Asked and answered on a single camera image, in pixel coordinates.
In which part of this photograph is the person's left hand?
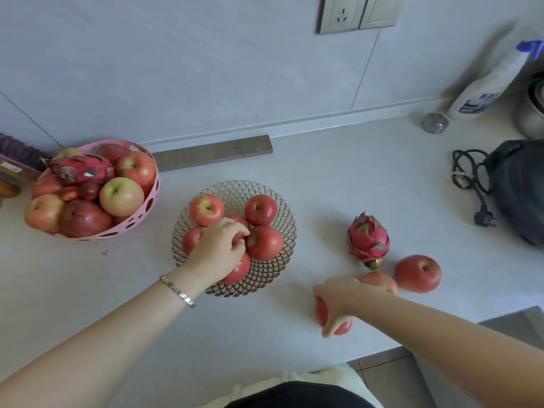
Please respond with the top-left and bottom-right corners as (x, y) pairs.
(180, 217), (252, 292)

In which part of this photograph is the person's right hand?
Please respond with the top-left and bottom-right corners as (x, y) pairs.
(312, 276), (377, 339)

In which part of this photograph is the whole red apple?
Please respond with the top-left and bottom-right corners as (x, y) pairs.
(219, 252), (252, 286)
(244, 194), (278, 227)
(314, 295), (354, 337)
(394, 254), (443, 294)
(245, 225), (284, 262)
(227, 215), (252, 245)

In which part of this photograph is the peach red apple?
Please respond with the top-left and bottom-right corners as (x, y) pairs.
(356, 271), (400, 296)

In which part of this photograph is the pink dragon fruit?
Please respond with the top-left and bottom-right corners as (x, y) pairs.
(40, 155), (116, 186)
(346, 212), (391, 270)

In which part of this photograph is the clear glass fruit bowl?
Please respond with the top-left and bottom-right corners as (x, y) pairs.
(171, 179), (298, 299)

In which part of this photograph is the pink perforated plastic bowl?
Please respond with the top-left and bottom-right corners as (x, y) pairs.
(25, 139), (161, 242)

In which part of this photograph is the yellow green apple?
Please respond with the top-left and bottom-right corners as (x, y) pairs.
(99, 177), (145, 218)

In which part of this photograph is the large dark red apple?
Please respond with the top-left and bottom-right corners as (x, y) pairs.
(58, 199), (113, 239)

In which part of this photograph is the small dark red plum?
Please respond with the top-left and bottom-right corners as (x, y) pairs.
(78, 181), (102, 201)

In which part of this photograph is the person's right forearm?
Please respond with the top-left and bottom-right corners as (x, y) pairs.
(356, 288), (544, 408)

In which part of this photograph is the person's left forearm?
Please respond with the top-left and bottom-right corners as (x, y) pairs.
(0, 278), (194, 408)

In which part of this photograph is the person's black clothing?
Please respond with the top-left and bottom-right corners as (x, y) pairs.
(224, 381), (376, 408)

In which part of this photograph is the grey metal bar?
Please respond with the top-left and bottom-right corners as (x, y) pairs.
(152, 134), (274, 173)

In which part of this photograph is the black rounded appliance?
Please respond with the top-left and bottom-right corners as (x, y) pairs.
(484, 139), (544, 247)

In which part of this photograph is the white container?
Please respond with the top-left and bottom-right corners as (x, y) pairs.
(447, 40), (544, 121)

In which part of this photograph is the metal pot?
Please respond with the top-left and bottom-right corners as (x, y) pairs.
(512, 76), (544, 140)

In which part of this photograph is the silver bracelet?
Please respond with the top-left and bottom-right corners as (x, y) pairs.
(159, 274), (198, 311)

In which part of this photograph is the black cable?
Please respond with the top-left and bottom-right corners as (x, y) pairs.
(451, 148), (498, 228)

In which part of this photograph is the red handled cleaning brush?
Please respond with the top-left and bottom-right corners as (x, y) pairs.
(0, 132), (48, 183)

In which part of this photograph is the white wall socket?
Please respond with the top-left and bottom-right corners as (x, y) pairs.
(316, 0), (368, 35)

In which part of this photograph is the white wall switch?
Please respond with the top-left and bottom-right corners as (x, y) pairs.
(359, 0), (402, 30)

